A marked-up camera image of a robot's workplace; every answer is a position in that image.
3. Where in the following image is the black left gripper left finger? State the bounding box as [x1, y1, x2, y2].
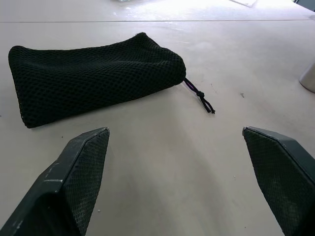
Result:
[0, 127, 110, 236]

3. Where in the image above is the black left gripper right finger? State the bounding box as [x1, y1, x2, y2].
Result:
[242, 126, 315, 236]

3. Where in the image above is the black mesh drawstring pouch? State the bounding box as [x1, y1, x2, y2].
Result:
[8, 32, 216, 129]

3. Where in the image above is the grey metal object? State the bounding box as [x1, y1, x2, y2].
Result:
[299, 59, 315, 94]

